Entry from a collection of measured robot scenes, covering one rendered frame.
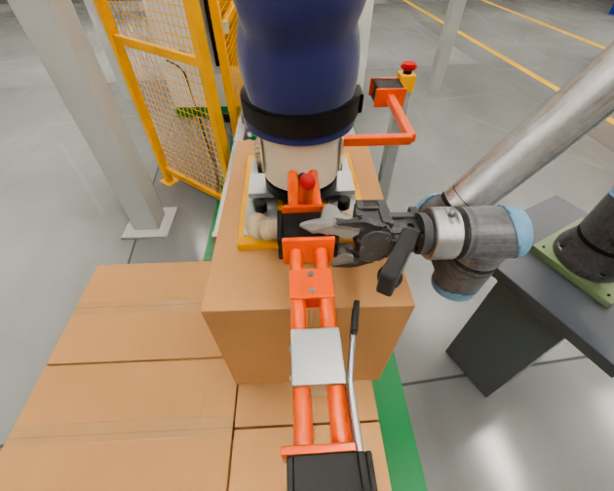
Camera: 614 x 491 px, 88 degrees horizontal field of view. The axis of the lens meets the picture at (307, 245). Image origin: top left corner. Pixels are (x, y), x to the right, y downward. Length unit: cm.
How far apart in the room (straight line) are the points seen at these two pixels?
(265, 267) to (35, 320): 175
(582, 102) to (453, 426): 132
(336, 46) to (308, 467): 54
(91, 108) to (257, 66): 147
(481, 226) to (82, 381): 113
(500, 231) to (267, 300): 41
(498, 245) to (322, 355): 34
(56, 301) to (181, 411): 138
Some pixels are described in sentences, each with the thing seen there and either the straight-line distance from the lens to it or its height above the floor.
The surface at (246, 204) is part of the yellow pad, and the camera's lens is 77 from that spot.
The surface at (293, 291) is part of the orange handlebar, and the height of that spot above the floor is 114.
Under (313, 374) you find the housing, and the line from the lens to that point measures 39.
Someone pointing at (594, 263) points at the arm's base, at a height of 83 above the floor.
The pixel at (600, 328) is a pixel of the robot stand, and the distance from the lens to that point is 115.
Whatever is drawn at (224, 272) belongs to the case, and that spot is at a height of 100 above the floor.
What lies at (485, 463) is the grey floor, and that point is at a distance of 168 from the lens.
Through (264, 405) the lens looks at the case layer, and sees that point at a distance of 101.
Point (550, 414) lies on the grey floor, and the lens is 188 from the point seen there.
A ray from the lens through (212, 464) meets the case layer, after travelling 100.
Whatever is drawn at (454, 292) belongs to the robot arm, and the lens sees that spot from 69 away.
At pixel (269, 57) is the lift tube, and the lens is 56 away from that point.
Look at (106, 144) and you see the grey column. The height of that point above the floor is 64.
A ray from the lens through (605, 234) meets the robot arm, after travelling 114.
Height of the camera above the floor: 151
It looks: 47 degrees down
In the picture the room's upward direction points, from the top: straight up
